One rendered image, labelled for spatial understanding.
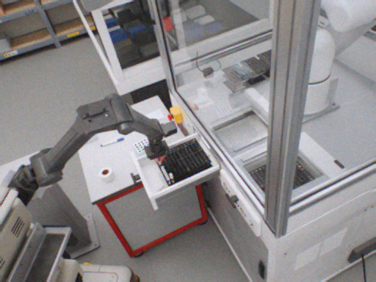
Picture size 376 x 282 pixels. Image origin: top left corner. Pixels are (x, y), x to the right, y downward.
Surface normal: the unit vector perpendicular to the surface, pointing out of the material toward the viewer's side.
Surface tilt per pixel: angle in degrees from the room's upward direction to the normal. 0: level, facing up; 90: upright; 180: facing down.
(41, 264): 0
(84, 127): 60
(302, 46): 90
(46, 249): 0
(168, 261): 1
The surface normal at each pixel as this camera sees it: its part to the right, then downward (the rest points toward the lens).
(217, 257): -0.15, -0.70
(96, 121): 0.34, -0.34
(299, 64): 0.41, 0.60
